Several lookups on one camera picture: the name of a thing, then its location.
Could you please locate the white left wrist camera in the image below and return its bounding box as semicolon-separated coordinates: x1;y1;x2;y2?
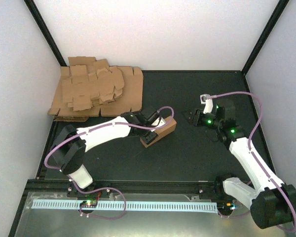
151;115;166;130

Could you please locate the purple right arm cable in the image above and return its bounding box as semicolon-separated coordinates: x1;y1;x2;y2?
204;91;296;233

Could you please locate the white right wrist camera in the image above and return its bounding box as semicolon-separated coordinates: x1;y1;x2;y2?
200;94;213;114

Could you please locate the stack of flat cardboard blanks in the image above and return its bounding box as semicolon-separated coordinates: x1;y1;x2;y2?
48;56;144;121

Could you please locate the brown cardboard box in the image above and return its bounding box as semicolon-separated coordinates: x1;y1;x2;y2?
140;116;177;148

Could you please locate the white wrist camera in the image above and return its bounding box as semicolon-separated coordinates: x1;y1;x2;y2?
151;115;166;130
200;94;213;114

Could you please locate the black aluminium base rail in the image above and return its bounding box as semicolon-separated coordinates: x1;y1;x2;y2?
24;179;218;199

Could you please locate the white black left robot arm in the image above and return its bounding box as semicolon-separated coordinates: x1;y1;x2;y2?
44;107;177;197

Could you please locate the white slotted cable duct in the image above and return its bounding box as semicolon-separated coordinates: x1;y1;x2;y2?
31;199;218;214

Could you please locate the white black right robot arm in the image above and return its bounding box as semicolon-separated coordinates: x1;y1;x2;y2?
185;94;296;232

